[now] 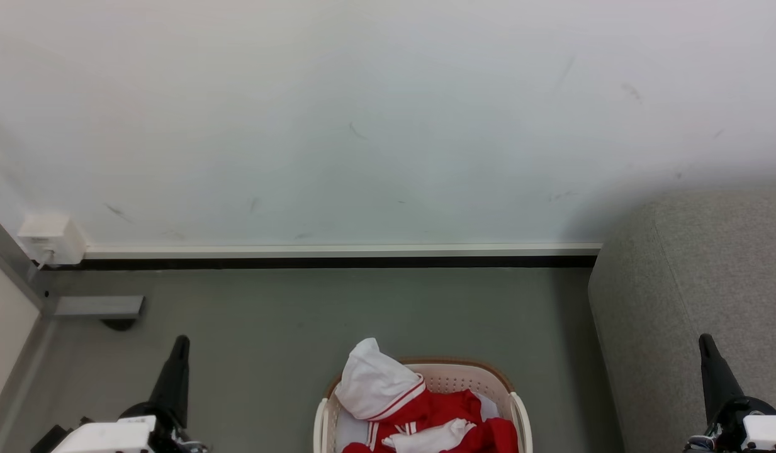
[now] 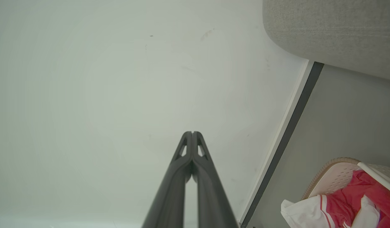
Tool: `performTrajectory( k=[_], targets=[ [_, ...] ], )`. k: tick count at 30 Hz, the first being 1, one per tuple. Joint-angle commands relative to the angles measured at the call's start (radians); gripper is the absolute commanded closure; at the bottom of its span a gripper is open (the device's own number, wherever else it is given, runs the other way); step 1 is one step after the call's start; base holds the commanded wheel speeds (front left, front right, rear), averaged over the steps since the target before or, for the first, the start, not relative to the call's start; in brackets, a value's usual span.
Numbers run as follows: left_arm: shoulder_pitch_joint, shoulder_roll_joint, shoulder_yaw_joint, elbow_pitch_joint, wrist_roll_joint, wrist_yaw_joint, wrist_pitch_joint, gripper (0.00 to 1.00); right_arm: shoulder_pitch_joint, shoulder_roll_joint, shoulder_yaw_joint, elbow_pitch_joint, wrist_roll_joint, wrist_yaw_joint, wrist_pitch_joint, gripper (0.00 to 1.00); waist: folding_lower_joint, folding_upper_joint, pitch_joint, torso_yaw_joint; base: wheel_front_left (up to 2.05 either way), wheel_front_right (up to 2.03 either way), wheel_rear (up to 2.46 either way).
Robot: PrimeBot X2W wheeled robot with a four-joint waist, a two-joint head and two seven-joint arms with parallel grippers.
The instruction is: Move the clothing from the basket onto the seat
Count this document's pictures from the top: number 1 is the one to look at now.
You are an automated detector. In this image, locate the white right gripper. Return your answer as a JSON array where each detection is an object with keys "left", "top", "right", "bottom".
[{"left": 683, "top": 333, "right": 776, "bottom": 453}]

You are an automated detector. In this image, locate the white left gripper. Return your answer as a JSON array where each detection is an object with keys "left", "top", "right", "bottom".
[{"left": 51, "top": 335, "right": 207, "bottom": 453}]

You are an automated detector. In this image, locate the red and white hoodie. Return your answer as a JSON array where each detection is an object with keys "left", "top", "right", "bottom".
[{"left": 335, "top": 338, "right": 520, "bottom": 453}]

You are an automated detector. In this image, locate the grey fabric sofa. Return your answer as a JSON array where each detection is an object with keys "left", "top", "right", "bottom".
[{"left": 588, "top": 189, "right": 776, "bottom": 453}]

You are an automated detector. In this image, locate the grey metal floor plate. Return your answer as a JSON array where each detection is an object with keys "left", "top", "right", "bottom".
[{"left": 53, "top": 295, "right": 146, "bottom": 319}]

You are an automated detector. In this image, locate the beige door panel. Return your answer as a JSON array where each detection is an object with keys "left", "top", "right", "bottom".
[{"left": 0, "top": 252, "right": 42, "bottom": 423}]

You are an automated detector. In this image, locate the white baseboard strip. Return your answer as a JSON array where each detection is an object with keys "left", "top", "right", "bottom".
[{"left": 82, "top": 243, "right": 604, "bottom": 260}]

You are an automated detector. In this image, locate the cream plastic laundry basket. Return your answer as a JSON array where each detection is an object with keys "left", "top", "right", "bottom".
[{"left": 312, "top": 357, "right": 533, "bottom": 453}]

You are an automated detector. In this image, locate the white wall power adapter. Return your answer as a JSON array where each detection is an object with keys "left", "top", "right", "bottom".
[{"left": 16, "top": 214, "right": 87, "bottom": 266}]

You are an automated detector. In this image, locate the grey metal door frame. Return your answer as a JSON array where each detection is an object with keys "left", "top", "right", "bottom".
[{"left": 0, "top": 206, "right": 56, "bottom": 453}]

